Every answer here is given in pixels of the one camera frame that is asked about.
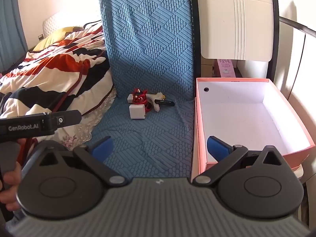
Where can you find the lace floral bed sheet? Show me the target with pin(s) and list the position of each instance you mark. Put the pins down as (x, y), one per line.
(76, 135)

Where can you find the dark curved metal rail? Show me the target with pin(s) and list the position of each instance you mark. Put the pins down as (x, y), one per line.
(298, 26)

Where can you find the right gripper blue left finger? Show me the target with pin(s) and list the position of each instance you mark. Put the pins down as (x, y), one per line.
(94, 156)

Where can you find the yellow pillow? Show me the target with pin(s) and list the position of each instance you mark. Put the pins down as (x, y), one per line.
(56, 36)

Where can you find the person's left hand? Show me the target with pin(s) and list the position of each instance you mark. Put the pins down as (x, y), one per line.
(11, 173)

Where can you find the blue curtain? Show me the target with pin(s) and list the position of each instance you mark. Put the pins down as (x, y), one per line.
(13, 41)

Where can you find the red white black quilt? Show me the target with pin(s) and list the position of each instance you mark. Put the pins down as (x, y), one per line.
(72, 74)

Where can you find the red dragon figurine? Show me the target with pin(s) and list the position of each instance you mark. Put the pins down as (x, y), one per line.
(140, 98)

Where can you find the pink cardboard box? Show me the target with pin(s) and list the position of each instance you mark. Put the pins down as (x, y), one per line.
(247, 111)

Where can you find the white plush toy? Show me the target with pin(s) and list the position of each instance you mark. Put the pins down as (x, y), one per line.
(152, 99)

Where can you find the black chair frame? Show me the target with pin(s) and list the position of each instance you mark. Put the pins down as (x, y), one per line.
(195, 27)

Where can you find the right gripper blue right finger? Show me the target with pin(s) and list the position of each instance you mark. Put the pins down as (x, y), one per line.
(228, 159)

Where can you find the black marker pen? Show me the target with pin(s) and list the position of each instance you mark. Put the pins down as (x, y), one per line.
(164, 102)

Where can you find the small pink carton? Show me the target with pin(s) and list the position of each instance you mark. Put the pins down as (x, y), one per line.
(223, 68)

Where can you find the large white charger cube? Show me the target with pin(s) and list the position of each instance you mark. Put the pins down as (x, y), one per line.
(137, 111)

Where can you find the blue textured sofa cover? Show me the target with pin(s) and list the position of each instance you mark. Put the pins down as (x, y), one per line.
(150, 47)

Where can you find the small white plug charger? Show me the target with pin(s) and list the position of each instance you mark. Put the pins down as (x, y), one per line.
(130, 99)

